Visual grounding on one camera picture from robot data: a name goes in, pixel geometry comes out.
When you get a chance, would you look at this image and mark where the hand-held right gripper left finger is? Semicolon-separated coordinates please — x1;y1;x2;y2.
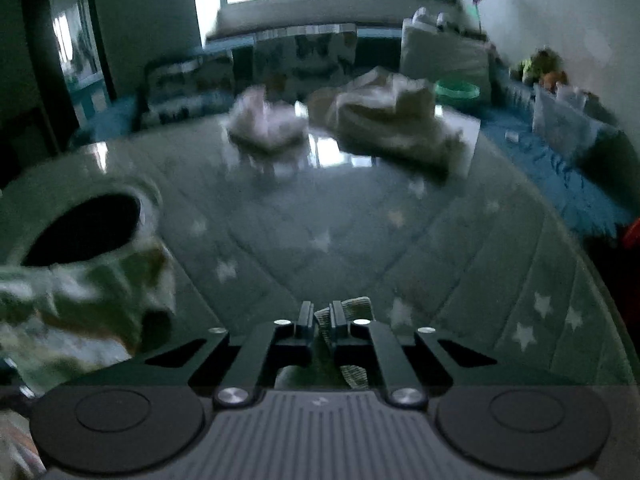
131;301;316;409

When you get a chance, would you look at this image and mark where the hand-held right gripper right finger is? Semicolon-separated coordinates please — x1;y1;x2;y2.
327;300;501;409

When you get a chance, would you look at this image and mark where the pale patterned baby garment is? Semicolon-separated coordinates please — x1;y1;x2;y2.
0;176;376;401

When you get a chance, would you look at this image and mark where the star-print quilted table mat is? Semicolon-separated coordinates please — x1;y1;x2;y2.
0;110;640;391

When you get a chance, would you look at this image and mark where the crumpled white pink cloth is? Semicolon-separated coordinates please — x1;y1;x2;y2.
227;86;310;153

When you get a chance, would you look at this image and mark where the cream cloth pile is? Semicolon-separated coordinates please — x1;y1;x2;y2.
307;66;466;173

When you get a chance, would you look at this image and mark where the white paper sheet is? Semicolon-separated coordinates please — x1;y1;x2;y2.
435;105;482;176

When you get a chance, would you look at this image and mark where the green bowl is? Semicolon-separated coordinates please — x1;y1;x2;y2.
434;80;481;108

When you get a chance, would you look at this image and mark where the large butterfly-print cushion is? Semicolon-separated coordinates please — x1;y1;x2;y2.
252;30;358;103

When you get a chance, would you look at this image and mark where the long butterfly-print cushion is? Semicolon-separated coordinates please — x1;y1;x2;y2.
141;55;236;128

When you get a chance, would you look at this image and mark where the white pillow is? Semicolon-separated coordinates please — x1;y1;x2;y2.
400;19;493;93

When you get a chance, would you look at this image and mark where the clear plastic storage box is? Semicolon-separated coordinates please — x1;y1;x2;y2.
531;82;621;158

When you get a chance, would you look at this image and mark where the white plush toy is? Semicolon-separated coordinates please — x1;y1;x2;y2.
412;7;458;31

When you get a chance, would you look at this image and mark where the green plush toy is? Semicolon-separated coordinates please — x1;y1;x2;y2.
520;47;563;86

